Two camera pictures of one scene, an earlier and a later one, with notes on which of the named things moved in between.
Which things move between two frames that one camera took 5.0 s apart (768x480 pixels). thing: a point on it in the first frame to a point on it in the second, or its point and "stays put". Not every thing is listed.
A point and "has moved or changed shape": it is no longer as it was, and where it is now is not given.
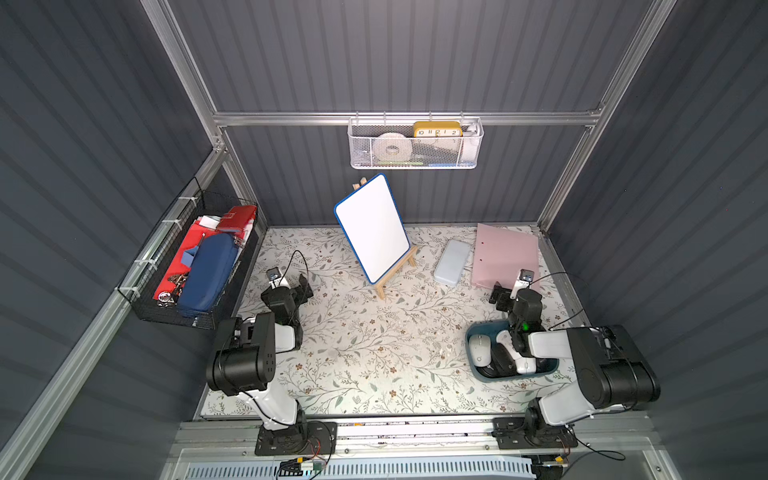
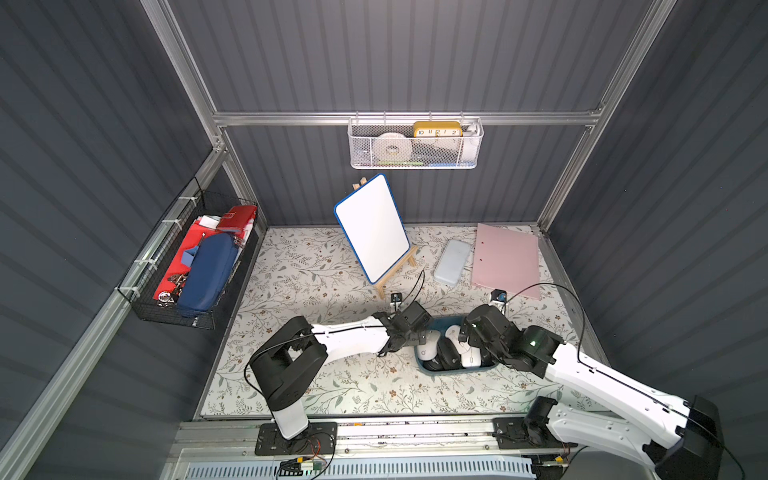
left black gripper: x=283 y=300 to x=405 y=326
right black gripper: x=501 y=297 to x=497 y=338
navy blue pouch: x=209 y=273 stays put
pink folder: x=500 y=255 stays put
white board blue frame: x=372 y=223 stays put
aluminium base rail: x=622 y=436 stays put
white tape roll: x=404 y=144 stays put
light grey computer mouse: x=480 y=350 has moved or changed shape
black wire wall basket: x=190 y=272 stays put
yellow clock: x=437 y=129 stays put
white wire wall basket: x=415 y=142 stays put
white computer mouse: x=525 y=365 has moved or changed shape
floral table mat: x=401 y=354 stays put
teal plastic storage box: x=490 y=327 has moved or changed shape
